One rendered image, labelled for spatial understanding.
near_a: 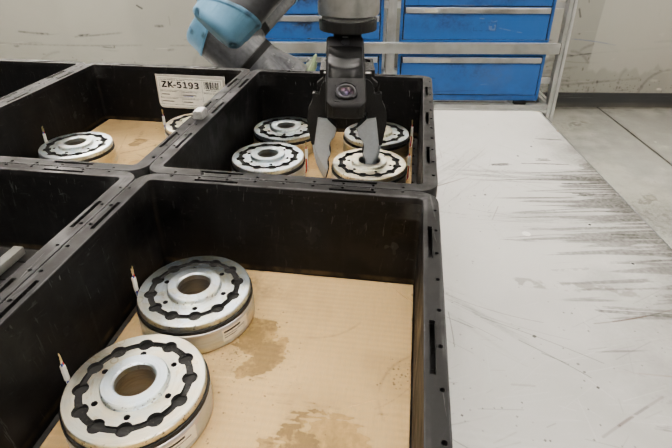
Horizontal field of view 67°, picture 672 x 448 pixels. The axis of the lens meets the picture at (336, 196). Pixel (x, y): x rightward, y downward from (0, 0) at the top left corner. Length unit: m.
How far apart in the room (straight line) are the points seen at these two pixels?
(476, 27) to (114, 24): 2.29
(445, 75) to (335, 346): 2.29
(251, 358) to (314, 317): 0.07
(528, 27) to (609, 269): 1.98
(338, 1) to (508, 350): 0.46
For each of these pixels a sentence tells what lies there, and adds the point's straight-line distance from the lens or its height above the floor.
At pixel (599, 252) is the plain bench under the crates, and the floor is 0.70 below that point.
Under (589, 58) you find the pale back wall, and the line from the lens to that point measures 3.83.
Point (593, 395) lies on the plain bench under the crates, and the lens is 0.66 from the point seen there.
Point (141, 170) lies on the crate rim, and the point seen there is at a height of 0.93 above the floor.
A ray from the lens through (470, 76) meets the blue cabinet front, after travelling 2.70.
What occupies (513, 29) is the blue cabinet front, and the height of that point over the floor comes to 0.67.
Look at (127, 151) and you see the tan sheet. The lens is 0.88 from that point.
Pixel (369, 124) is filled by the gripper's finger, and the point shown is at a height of 0.92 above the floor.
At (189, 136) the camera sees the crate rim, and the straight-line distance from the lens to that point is 0.63.
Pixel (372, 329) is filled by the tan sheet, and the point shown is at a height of 0.83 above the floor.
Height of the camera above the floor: 1.16
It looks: 29 degrees down
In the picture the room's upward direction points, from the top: straight up
